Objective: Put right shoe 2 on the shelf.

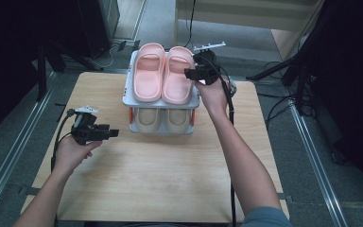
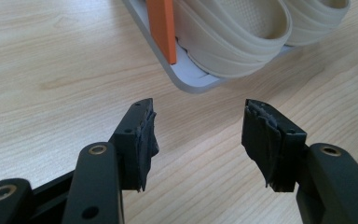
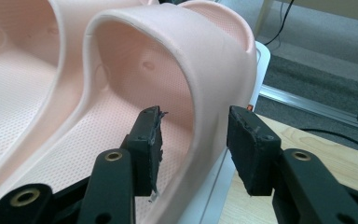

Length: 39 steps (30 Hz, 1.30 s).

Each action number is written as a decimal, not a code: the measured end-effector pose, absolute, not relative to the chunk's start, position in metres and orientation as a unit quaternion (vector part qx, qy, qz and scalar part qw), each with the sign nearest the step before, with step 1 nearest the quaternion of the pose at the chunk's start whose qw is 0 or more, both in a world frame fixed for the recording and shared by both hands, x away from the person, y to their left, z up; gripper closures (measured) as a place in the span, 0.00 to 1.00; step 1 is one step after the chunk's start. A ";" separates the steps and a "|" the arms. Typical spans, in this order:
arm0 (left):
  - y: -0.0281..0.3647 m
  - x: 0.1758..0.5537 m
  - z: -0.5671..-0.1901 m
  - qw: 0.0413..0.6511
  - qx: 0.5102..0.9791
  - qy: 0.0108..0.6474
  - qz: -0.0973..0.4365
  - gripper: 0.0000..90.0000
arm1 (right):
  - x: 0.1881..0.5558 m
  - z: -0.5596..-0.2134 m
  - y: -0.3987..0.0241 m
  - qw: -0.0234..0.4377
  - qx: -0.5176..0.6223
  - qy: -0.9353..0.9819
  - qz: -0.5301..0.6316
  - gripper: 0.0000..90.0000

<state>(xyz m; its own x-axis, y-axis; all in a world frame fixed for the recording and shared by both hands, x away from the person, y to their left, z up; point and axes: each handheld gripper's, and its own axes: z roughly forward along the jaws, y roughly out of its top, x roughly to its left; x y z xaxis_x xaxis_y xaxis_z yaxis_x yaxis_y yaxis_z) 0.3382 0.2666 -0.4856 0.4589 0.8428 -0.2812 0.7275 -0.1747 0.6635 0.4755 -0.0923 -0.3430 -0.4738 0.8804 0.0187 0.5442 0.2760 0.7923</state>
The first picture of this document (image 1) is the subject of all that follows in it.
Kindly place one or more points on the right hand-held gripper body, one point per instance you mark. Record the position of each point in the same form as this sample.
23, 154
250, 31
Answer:
209, 67

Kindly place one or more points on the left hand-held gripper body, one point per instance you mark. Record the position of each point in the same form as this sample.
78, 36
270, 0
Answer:
88, 130

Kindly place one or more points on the pink slipper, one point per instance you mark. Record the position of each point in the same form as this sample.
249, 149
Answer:
176, 82
148, 78

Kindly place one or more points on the cream clog shoe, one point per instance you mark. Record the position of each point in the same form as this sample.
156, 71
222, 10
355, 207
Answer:
178, 121
147, 121

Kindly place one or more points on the grey shoe rack orange posts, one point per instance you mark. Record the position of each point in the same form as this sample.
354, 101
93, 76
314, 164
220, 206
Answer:
162, 104

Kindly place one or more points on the person's right hand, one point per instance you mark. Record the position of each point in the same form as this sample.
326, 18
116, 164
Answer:
216, 99

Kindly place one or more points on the person's left hand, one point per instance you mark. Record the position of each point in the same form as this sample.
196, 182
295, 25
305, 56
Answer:
71, 156

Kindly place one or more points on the light wooden shelf unit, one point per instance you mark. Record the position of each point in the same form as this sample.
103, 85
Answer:
249, 15

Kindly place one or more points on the black metal stand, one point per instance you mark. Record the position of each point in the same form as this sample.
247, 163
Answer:
42, 72

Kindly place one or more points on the black tripod stand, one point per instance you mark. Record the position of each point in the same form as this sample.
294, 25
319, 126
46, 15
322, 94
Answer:
299, 69

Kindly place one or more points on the dark cabinet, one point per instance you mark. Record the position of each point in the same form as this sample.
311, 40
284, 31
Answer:
104, 22

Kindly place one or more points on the person's grey sleeve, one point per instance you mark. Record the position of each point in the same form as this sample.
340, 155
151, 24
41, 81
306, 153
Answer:
264, 219

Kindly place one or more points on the metal floor rail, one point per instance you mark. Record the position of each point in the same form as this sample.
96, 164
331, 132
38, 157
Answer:
15, 151
318, 164

